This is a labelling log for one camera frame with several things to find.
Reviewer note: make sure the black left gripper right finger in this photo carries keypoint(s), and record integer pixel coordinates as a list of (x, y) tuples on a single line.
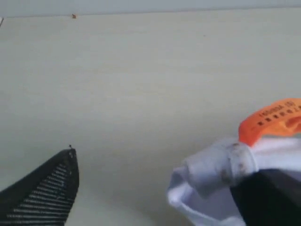
[(269, 198)]

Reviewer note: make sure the orange neck label tag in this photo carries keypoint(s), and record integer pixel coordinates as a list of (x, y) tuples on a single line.
[(281, 118)]

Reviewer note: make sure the white t-shirt red lettering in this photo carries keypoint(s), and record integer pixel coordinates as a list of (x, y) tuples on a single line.
[(226, 163)]

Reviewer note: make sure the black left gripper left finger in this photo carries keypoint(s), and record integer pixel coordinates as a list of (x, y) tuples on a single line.
[(44, 197)]

